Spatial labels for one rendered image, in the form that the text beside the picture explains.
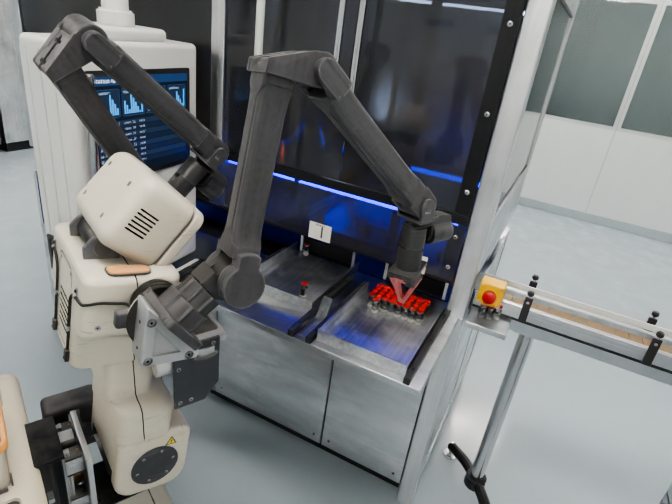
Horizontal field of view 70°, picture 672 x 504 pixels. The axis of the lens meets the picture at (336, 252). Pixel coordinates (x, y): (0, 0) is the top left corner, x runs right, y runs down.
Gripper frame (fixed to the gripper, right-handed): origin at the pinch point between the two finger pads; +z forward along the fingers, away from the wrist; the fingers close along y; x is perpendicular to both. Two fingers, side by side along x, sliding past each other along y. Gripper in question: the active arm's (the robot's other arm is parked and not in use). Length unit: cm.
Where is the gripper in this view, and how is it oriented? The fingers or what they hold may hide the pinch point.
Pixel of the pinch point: (402, 299)
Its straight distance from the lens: 117.4
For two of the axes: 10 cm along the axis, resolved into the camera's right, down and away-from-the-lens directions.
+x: -8.8, -2.7, 3.8
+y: 4.6, -3.6, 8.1
